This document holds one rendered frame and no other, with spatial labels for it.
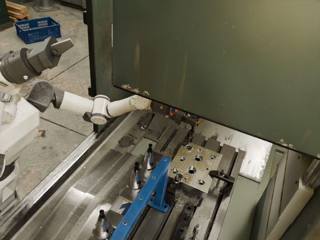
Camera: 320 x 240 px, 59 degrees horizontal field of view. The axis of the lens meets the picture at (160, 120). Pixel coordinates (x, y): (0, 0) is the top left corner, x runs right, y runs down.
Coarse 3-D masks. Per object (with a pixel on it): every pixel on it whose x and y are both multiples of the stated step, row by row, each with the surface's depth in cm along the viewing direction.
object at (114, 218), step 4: (104, 212) 97; (108, 212) 97; (112, 212) 98; (116, 212) 98; (108, 216) 96; (112, 216) 96; (116, 216) 97; (120, 216) 97; (108, 220) 95; (112, 220) 95; (116, 220) 95; (120, 220) 95; (112, 224) 94; (116, 224) 94
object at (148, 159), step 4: (148, 152) 111; (152, 152) 111; (148, 156) 111; (152, 156) 112; (144, 160) 113; (148, 160) 112; (152, 160) 113; (144, 164) 114; (148, 164) 113; (152, 164) 114
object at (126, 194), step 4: (124, 188) 106; (128, 188) 106; (120, 192) 104; (124, 192) 104; (128, 192) 104; (132, 192) 105; (136, 192) 105; (120, 196) 103; (124, 196) 103; (128, 196) 103; (132, 196) 103; (136, 196) 104; (128, 200) 102; (132, 200) 102
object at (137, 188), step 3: (129, 180) 108; (141, 180) 108; (129, 183) 107; (141, 183) 108; (129, 186) 106; (132, 186) 106; (138, 186) 106; (141, 186) 109; (132, 189) 106; (135, 189) 105; (138, 189) 106
